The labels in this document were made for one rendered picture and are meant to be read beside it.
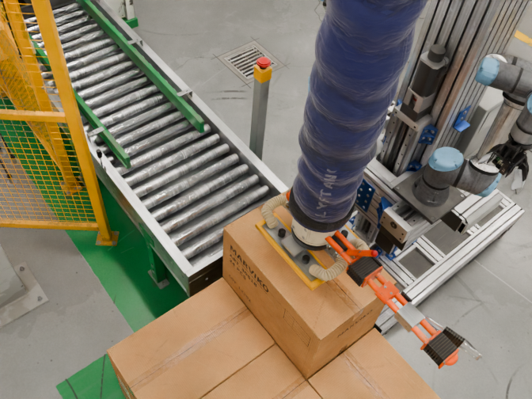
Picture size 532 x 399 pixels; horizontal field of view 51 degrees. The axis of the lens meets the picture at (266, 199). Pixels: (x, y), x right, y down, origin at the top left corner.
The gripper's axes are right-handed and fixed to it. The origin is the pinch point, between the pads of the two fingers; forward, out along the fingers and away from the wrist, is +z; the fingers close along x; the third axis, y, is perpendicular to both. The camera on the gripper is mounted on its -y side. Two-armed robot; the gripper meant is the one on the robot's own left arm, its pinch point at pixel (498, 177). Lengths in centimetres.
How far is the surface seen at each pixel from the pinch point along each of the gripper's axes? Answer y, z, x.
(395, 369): 25, 98, 13
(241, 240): 54, 58, -58
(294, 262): 51, 44, -32
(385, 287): 38, 32, -2
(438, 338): 38, 31, 21
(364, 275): 41, 32, -10
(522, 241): -127, 152, 1
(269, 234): 50, 45, -47
